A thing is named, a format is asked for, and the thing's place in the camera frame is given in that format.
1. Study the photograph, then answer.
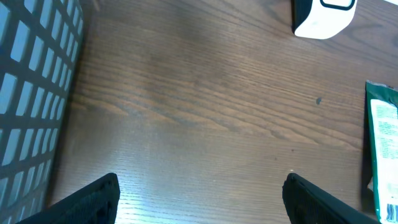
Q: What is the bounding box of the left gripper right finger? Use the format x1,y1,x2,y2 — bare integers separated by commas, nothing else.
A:
282,173,377,224

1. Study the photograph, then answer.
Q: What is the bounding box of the grey plastic mesh basket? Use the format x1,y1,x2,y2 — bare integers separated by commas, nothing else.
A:
1,0,84,223

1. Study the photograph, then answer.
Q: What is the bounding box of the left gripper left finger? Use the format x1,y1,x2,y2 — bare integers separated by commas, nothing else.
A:
21,172,120,224

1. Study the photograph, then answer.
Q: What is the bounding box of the white barcode scanner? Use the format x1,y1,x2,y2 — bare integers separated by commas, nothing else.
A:
292,0,357,40

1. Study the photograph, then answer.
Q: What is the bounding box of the white green glove package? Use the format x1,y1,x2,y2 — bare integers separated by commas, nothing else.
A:
366,80,397,223

